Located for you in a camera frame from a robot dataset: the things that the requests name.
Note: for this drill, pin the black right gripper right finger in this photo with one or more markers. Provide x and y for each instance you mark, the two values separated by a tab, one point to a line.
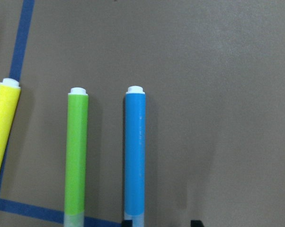
196	223

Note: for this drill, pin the green highlighter pen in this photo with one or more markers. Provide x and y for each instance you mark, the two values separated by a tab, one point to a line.
76	146

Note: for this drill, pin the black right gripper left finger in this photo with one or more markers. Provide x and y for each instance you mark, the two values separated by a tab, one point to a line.
127	223

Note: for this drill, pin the blue highlighter pen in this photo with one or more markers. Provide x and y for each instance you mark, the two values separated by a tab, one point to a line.
134	155

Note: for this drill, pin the yellow highlighter pen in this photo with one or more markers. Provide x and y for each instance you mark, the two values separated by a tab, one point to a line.
9	96

